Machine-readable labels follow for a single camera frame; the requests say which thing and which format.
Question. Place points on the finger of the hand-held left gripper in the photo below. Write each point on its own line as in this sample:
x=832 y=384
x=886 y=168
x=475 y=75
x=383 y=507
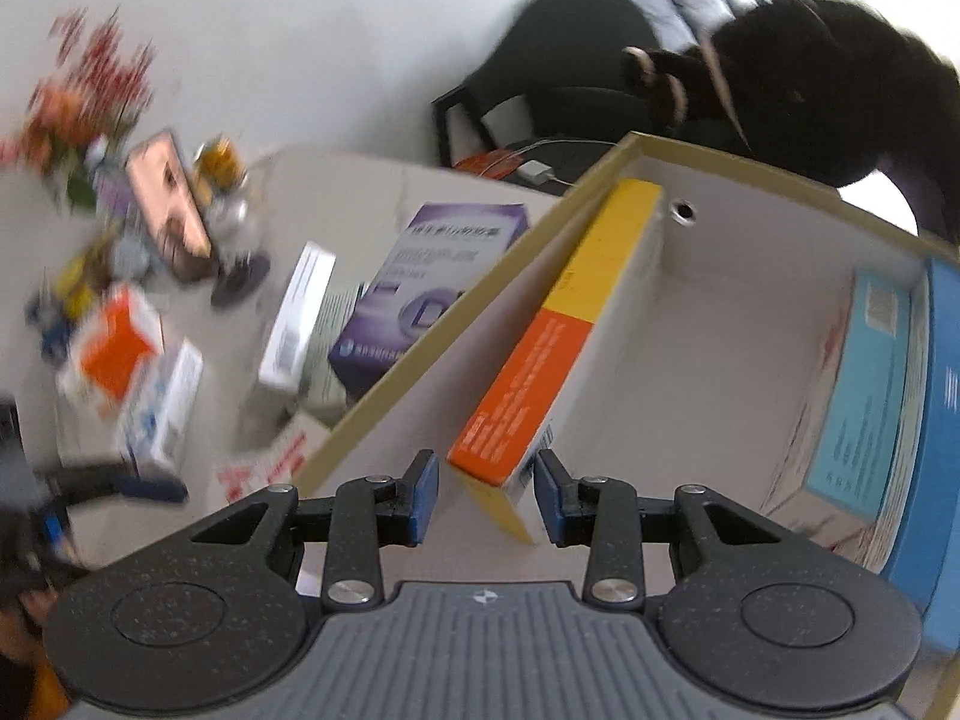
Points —
x=150 y=490

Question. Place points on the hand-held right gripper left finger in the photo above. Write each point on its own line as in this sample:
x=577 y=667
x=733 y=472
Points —
x=424 y=496

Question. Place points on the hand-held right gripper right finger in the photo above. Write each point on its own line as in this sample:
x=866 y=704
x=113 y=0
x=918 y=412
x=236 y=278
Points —
x=547 y=502

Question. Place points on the white and blue medicine box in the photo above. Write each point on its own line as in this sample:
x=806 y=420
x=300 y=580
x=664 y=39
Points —
x=161 y=405

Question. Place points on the white strawberry print medicine box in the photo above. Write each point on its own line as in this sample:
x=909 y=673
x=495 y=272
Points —
x=270 y=457

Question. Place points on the orange and yellow medicine box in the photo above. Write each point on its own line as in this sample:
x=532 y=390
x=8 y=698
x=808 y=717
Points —
x=540 y=360

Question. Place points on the purple medicine box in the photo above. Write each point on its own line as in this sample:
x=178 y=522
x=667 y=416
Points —
x=420 y=277

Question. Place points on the tan cardboard box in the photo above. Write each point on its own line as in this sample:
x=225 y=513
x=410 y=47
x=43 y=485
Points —
x=712 y=330

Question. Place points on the light blue medicine box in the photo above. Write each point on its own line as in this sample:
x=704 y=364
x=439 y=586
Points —
x=862 y=405

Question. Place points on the narrow blue box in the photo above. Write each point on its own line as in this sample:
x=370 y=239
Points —
x=919 y=540

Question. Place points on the wide blue box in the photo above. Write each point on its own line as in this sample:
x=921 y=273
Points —
x=946 y=330

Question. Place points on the white marble desktop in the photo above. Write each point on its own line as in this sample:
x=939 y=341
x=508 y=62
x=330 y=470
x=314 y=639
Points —
x=337 y=180

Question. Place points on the person's left hand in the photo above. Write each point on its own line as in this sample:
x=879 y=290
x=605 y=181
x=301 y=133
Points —
x=26 y=619

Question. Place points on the round black phone stand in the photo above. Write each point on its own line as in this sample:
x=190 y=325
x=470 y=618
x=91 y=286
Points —
x=240 y=283

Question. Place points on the smartphone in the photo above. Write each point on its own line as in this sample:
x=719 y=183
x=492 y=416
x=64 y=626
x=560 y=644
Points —
x=169 y=202

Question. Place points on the white charger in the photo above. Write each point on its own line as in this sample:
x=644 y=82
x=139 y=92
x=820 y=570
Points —
x=536 y=171

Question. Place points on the yellow drink can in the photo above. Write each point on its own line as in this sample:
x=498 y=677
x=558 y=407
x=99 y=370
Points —
x=217 y=161

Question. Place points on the red packet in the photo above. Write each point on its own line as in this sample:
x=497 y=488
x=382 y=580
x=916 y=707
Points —
x=487 y=163

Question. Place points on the red berry flower arrangement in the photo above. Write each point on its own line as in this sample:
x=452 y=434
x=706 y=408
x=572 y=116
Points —
x=82 y=90

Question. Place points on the black chair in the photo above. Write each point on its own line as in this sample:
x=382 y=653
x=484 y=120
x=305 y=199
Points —
x=570 y=52

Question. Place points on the black fleece coat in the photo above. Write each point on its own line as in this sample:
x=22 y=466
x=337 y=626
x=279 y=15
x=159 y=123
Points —
x=825 y=90

